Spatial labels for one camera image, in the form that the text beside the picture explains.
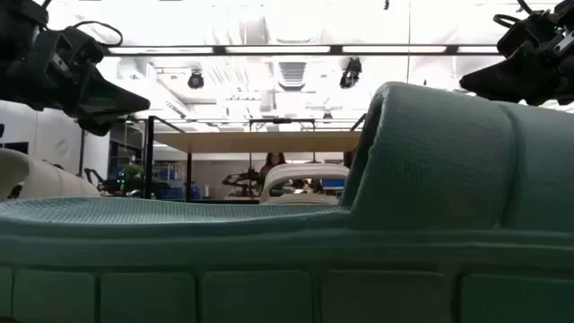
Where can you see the metal overhead crossbar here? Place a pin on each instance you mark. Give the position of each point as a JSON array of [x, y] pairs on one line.
[[336, 49]]

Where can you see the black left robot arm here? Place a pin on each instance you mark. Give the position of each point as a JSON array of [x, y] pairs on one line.
[[18, 18]]

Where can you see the black ceiling spotlight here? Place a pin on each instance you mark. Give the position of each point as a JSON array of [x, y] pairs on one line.
[[351, 72], [196, 80]]

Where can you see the blue storage bins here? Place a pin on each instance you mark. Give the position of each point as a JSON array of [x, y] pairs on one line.
[[177, 190]]

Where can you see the light grey rubber slide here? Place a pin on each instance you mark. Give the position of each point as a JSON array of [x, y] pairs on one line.
[[305, 172], [49, 179]]

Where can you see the background black robot arms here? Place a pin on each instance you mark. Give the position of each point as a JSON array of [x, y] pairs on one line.
[[244, 181]]

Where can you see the person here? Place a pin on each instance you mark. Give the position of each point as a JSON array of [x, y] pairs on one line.
[[274, 160]]

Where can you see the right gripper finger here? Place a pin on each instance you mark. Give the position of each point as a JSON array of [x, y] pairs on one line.
[[529, 96], [507, 74]]

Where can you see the green rubber slide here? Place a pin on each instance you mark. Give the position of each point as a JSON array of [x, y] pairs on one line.
[[287, 251]]

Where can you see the wooden shelf with black frame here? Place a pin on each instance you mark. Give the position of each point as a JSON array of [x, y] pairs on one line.
[[260, 141]]

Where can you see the thin black post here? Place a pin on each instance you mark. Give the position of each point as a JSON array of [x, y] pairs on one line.
[[82, 152]]

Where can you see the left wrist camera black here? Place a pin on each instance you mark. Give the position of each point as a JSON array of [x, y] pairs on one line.
[[83, 45]]

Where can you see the background green plant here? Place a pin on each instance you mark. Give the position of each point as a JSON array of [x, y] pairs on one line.
[[132, 171]]

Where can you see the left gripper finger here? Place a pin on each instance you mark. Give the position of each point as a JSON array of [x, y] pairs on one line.
[[112, 96], [101, 123]]

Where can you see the black wall screen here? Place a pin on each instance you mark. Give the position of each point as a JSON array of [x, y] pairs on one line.
[[13, 147]]

